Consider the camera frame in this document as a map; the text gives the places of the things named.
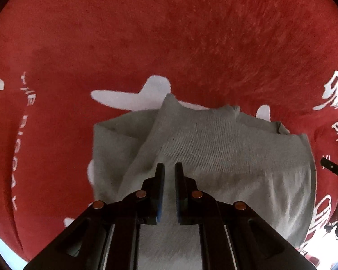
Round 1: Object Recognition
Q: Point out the red printed blanket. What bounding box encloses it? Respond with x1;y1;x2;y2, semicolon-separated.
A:
0;0;338;265

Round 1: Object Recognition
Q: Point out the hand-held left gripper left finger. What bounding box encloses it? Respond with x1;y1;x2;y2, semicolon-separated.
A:
24;162;166;270

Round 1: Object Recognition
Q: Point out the grey knit sweater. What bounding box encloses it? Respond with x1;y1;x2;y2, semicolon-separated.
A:
87;93;317;270

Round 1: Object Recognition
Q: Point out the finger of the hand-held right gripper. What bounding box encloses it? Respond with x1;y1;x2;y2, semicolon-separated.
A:
320;158;338;181

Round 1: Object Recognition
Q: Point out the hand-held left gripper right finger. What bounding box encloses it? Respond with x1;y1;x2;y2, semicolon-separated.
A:
175;162;316;270

